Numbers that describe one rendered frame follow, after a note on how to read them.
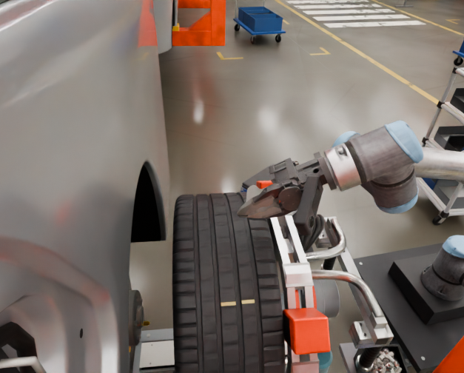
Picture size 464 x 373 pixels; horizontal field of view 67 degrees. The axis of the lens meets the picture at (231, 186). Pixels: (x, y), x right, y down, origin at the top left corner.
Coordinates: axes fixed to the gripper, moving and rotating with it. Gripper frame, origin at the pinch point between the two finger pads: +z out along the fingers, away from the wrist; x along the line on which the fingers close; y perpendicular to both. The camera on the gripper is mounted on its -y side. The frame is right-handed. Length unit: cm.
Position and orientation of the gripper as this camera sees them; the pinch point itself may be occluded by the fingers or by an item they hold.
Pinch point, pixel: (243, 214)
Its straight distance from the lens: 75.3
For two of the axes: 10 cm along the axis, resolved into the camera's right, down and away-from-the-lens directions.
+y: -1.1, -7.1, 6.9
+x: -4.4, -5.9, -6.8
